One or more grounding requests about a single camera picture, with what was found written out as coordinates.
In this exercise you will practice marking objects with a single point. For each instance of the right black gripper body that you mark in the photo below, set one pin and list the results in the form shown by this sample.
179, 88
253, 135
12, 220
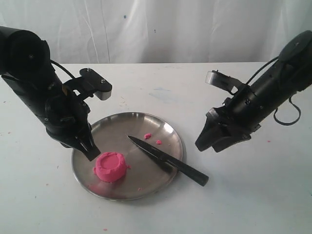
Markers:
233, 127

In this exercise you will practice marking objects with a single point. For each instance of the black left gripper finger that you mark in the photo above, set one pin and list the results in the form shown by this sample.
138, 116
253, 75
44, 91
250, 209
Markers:
87, 132
85, 145

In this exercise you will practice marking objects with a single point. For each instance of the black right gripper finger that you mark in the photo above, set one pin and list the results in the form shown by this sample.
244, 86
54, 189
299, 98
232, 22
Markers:
228, 141
212, 135

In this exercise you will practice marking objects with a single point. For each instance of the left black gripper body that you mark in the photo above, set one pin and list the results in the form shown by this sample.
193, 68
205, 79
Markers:
67, 121

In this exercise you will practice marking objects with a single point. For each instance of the pink dough lump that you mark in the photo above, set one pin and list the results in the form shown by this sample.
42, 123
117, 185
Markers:
110, 166

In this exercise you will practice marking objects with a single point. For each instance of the black knife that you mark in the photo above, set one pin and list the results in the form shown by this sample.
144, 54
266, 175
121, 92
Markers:
161, 157

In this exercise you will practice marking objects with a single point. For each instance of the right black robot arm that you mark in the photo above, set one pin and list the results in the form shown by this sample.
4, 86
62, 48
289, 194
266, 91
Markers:
241, 115

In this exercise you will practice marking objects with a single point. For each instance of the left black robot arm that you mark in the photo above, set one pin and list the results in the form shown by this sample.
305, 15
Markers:
26, 67

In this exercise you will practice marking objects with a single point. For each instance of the pink dough crumb large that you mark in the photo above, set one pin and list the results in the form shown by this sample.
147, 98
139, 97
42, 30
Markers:
147, 135

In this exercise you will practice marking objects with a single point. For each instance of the round steel plate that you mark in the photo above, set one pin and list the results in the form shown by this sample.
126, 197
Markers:
145, 176

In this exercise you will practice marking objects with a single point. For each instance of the white backdrop curtain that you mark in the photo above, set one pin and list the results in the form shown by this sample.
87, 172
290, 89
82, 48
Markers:
160, 31

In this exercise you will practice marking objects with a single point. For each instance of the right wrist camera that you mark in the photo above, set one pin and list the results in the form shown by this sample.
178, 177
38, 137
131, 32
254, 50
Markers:
222, 81

